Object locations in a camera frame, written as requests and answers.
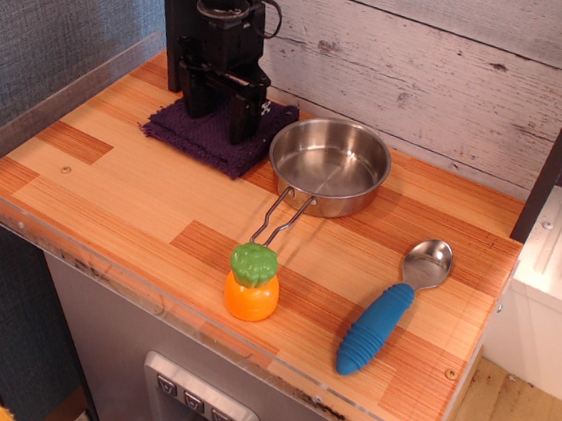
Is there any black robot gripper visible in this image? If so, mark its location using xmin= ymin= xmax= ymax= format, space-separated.
xmin=179 ymin=0 xmax=270 ymax=145

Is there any clear acrylic table guard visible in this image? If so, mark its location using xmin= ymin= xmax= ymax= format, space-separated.
xmin=0 ymin=19 xmax=522 ymax=421

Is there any grey toy fridge cabinet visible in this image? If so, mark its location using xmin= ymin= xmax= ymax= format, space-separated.
xmin=26 ymin=250 xmax=405 ymax=421

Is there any white toy sink unit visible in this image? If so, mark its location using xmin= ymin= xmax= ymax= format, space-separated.
xmin=483 ymin=187 xmax=562 ymax=400

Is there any purple cloth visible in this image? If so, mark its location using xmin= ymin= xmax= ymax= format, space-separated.
xmin=142 ymin=99 xmax=300 ymax=180

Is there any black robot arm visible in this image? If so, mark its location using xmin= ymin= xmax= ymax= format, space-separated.
xmin=178 ymin=0 xmax=281 ymax=144

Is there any orange toy carrot green top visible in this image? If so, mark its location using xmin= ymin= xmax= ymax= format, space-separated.
xmin=223 ymin=242 xmax=280 ymax=322

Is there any silver dispenser button panel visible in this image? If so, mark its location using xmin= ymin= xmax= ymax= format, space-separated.
xmin=143 ymin=351 xmax=260 ymax=421

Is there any spoon with blue handle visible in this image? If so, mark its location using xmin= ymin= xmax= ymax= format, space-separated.
xmin=335 ymin=239 xmax=453 ymax=376

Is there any silver pan with wire handle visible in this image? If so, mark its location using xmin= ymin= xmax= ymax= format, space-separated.
xmin=250 ymin=118 xmax=392 ymax=247

